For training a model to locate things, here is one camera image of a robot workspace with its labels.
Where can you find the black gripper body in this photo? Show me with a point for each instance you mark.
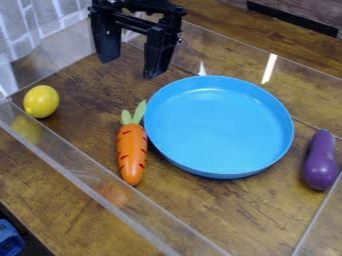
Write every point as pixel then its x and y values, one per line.
pixel 108 13

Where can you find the blue object at corner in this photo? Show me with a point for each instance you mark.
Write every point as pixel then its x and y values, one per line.
pixel 11 241

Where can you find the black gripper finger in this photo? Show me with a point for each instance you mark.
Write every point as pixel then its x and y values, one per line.
pixel 107 37
pixel 162 40

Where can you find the blue round plastic tray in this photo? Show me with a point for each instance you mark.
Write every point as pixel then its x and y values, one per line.
pixel 218 126

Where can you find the orange toy carrot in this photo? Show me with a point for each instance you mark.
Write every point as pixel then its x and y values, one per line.
pixel 131 143

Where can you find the yellow toy lemon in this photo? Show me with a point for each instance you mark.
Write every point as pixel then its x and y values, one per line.
pixel 40 101

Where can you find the purple toy eggplant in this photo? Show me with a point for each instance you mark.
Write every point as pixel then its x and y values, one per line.
pixel 321 166

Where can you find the clear acrylic barrier wall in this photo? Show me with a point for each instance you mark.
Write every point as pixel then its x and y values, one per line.
pixel 59 178

